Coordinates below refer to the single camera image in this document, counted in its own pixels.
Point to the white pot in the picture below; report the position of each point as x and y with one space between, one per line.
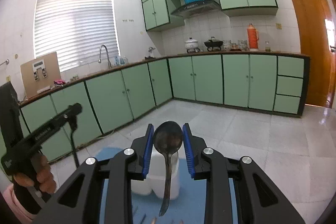
191 45

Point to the left hand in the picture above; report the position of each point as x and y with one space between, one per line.
44 177

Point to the white two-compartment utensil holder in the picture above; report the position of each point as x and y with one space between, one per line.
155 179

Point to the chrome kitchen faucet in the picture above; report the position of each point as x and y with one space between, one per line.
103 47

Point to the red cloth on counter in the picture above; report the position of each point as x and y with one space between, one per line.
59 82

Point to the wooden door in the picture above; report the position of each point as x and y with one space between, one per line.
315 27

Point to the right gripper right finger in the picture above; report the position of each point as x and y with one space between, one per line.
236 190

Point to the green lower cabinets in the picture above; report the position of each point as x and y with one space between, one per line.
274 83

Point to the glass jar on counter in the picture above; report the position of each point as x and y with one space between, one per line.
267 46

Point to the black range hood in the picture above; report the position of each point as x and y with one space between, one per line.
196 8

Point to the cardboard box with printed picture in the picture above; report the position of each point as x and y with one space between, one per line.
38 75

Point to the white window blinds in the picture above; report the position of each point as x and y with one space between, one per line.
75 30

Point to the black wok pot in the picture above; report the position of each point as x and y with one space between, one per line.
213 44

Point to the black small spoon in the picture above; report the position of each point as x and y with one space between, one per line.
167 140

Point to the orange thermos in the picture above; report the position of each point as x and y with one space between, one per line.
253 37

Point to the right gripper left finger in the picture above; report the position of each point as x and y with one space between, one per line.
98 184

